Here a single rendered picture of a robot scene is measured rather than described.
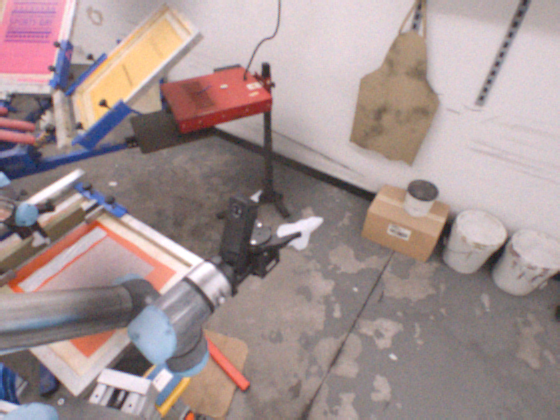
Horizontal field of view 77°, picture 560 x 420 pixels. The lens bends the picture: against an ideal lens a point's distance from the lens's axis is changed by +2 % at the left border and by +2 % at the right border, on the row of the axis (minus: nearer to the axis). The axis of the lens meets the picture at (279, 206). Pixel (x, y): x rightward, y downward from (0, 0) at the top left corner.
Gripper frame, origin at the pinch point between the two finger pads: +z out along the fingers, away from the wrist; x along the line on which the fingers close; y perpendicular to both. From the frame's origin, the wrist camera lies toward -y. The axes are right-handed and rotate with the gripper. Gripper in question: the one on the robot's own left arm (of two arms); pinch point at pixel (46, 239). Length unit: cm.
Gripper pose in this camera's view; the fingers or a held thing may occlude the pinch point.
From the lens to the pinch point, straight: 173.9
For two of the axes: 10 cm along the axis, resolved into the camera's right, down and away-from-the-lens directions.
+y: -5.6, 6.0, -5.8
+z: 0.0, 6.9, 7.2
